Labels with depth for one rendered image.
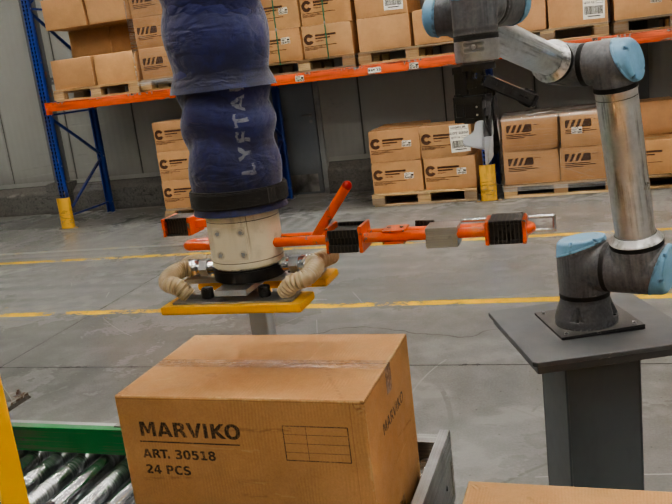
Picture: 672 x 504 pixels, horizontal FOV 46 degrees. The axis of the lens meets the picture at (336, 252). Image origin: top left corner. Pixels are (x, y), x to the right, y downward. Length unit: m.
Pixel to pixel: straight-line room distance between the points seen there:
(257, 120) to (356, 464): 0.76
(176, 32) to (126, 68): 8.37
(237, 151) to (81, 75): 8.75
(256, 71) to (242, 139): 0.15
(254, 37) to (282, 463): 0.92
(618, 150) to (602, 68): 0.23
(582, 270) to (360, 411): 1.02
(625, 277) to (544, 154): 6.41
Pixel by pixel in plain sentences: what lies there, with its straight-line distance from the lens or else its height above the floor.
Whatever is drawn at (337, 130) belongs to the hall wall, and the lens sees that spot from 10.49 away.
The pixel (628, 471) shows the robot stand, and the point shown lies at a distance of 2.71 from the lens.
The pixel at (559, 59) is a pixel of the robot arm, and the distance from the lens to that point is 2.21.
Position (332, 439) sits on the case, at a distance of 1.71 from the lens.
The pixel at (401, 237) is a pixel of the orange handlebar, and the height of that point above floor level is 1.25.
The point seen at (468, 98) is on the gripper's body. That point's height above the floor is 1.53.
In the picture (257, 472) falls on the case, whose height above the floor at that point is 0.77.
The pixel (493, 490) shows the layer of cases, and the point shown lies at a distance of 2.10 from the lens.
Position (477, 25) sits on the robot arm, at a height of 1.66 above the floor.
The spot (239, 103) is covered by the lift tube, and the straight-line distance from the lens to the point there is 1.73.
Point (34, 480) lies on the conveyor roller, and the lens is 2.60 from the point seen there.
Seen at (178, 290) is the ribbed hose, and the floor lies 1.17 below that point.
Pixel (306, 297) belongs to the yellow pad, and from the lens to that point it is 1.74.
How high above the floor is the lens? 1.62
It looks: 13 degrees down
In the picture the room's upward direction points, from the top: 7 degrees counter-clockwise
